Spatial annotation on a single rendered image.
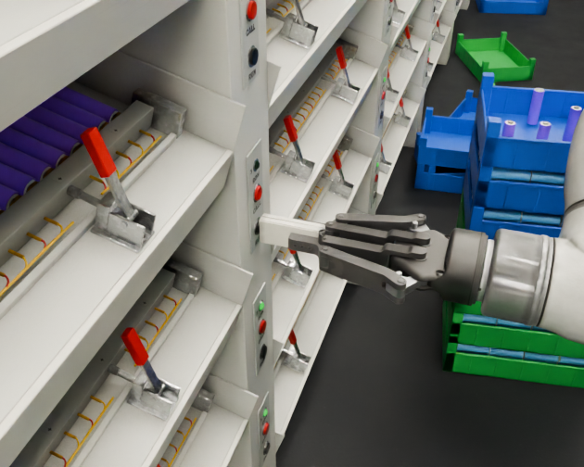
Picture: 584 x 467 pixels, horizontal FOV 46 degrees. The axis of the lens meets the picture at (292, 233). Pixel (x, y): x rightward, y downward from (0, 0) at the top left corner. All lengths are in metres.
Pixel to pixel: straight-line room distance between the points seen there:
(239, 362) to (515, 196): 0.58
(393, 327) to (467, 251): 0.86
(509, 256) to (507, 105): 0.68
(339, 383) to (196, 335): 0.72
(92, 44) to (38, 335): 0.18
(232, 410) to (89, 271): 0.44
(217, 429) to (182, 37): 0.48
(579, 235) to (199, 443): 0.49
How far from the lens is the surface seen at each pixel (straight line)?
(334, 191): 1.29
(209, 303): 0.76
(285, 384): 1.19
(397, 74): 1.80
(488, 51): 3.00
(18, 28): 0.39
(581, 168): 0.75
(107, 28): 0.45
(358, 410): 1.37
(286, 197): 0.93
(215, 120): 0.65
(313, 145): 1.05
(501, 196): 1.20
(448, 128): 2.12
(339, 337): 1.50
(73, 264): 0.52
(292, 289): 1.07
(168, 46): 0.64
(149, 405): 0.66
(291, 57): 0.85
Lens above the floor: 1.05
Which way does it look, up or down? 36 degrees down
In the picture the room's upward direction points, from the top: straight up
